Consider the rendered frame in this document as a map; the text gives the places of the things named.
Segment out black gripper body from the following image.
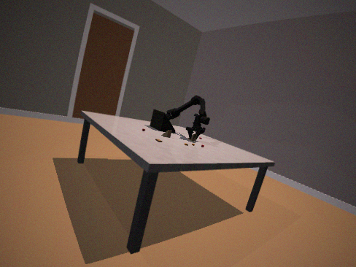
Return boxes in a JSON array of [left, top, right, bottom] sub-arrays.
[[186, 121, 201, 132]]

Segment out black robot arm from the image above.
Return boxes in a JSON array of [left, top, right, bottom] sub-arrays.
[[166, 95, 210, 133]]

